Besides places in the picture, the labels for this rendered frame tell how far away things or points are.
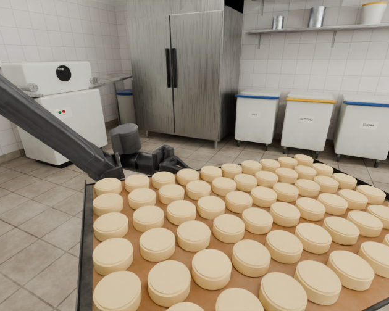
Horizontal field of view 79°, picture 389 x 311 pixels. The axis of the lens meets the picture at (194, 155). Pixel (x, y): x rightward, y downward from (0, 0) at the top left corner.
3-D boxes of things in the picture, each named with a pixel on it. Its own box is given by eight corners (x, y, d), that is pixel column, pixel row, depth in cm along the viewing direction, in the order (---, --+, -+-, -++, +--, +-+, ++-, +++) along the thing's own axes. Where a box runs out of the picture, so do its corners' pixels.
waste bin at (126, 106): (152, 123, 474) (149, 89, 448) (135, 131, 430) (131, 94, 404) (131, 120, 496) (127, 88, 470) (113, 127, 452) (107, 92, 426)
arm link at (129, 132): (97, 167, 65) (102, 184, 58) (84, 130, 58) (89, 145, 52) (140, 155, 69) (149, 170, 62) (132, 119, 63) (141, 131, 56)
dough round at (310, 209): (288, 208, 45) (290, 199, 44) (308, 203, 47) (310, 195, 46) (308, 224, 41) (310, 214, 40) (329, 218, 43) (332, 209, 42)
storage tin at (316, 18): (322, 28, 299) (326, 8, 290) (322, 27, 284) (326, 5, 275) (307, 29, 306) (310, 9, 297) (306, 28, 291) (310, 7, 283)
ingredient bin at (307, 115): (277, 155, 319) (286, 97, 289) (283, 140, 372) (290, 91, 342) (322, 161, 298) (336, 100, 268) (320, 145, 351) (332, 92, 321)
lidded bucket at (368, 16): (379, 26, 277) (385, 4, 268) (384, 23, 257) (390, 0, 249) (355, 26, 287) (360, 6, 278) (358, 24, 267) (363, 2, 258)
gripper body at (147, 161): (171, 179, 65) (149, 174, 67) (171, 145, 61) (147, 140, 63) (159, 190, 59) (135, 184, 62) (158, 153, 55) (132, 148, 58)
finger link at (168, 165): (199, 184, 62) (168, 176, 65) (200, 159, 59) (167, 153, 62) (189, 197, 56) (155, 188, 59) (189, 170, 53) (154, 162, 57)
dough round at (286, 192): (271, 188, 52) (273, 180, 51) (296, 192, 51) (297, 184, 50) (271, 199, 48) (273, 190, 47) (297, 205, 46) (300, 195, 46)
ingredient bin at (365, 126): (331, 163, 294) (346, 101, 264) (330, 147, 346) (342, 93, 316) (384, 172, 271) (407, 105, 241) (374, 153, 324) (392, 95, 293)
